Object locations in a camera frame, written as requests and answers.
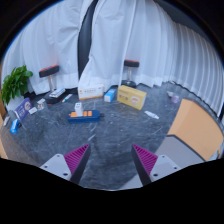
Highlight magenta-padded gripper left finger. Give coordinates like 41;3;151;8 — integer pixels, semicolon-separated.
39;143;92;185

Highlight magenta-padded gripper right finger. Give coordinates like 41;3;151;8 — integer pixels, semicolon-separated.
130;143;183;186

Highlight white charger block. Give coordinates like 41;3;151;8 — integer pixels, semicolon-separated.
74;102;84;118

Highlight small white tube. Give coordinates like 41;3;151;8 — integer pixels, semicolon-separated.
144;110;160;120

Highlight blue power strip orange sockets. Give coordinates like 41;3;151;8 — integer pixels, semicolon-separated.
67;109;102;124

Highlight small white orange packet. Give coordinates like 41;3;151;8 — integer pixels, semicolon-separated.
36;98;47;111

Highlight purple box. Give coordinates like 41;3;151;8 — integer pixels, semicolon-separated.
13;97;33;122

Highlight white tube teal cap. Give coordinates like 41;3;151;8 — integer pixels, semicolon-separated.
61;93;74;103

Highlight flat white blue box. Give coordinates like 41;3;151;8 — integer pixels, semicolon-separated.
48;87;67;99

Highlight yellow tea box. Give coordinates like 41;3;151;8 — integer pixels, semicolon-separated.
116;84;148;111

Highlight long white medicine box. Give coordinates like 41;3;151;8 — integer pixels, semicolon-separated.
77;83;106;101

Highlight small blue white box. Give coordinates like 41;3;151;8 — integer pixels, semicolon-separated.
103;88;118;103

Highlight green potted plant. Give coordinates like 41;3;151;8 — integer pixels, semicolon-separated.
0;64;34;111

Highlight black red bar stool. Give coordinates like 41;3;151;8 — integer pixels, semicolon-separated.
120;59;141;89
38;64;69;104

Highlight white curtain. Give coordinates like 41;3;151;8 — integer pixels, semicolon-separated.
1;0;84;96
78;0;224;118

